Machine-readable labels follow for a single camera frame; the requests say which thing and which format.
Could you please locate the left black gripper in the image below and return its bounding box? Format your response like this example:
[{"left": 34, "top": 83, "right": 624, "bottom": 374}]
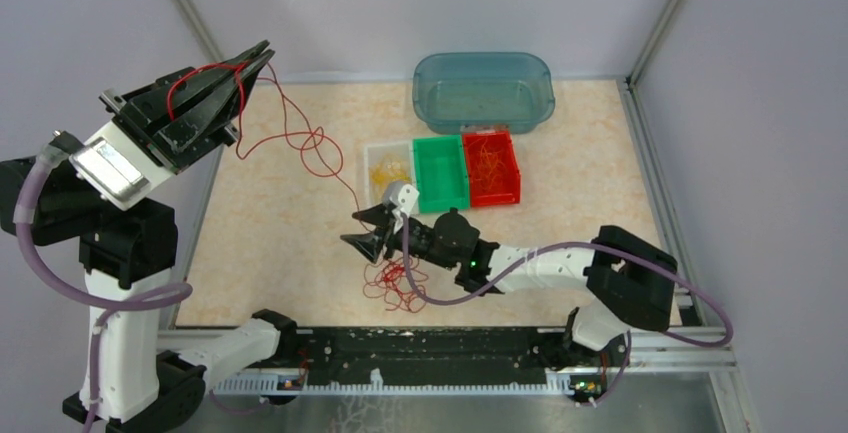
[{"left": 101, "top": 36, "right": 275, "bottom": 201}]

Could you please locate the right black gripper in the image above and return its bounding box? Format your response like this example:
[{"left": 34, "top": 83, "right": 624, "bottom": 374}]
[{"left": 341, "top": 202, "right": 458, "bottom": 271}]

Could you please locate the yellow cable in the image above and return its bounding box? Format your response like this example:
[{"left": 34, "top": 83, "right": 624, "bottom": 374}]
[
  {"left": 369, "top": 156, "right": 413, "bottom": 193},
  {"left": 369, "top": 159, "right": 413, "bottom": 196}
]

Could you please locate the orange cable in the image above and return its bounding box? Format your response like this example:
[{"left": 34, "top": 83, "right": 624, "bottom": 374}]
[{"left": 467, "top": 135, "right": 518, "bottom": 196}]

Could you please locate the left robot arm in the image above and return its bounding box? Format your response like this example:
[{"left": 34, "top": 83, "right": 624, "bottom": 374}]
[{"left": 1, "top": 41, "right": 300, "bottom": 432}]

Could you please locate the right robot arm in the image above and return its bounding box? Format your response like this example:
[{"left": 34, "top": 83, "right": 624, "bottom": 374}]
[{"left": 341, "top": 204, "right": 677, "bottom": 365}]

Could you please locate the white plastic bin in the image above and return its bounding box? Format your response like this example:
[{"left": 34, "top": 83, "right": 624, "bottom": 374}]
[{"left": 363, "top": 140, "right": 417, "bottom": 204}]

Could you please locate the green plastic bin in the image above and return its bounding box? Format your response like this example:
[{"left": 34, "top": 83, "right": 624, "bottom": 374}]
[{"left": 412, "top": 135, "right": 471, "bottom": 214}]

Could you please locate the red plastic bin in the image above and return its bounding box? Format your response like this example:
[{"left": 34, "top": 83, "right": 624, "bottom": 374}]
[{"left": 461, "top": 131, "right": 522, "bottom": 208}]

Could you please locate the blue transparent plastic tub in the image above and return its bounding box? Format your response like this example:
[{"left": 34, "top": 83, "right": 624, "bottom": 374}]
[{"left": 411, "top": 52, "right": 556, "bottom": 135}]

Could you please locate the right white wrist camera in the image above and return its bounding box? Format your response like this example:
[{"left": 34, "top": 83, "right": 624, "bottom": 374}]
[{"left": 381, "top": 180, "right": 420, "bottom": 219}]

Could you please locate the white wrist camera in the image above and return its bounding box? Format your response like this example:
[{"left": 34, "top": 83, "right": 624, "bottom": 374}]
[
  {"left": 381, "top": 180, "right": 420, "bottom": 219},
  {"left": 69, "top": 121, "right": 176, "bottom": 211}
]

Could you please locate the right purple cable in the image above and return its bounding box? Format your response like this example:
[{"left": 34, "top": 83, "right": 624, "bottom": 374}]
[{"left": 400, "top": 214, "right": 735, "bottom": 407}]

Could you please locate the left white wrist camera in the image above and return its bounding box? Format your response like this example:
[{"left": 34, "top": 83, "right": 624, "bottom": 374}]
[{"left": 69, "top": 121, "right": 176, "bottom": 211}]

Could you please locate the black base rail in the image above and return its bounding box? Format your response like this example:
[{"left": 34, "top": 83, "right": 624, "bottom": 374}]
[{"left": 137, "top": 325, "right": 738, "bottom": 397}]

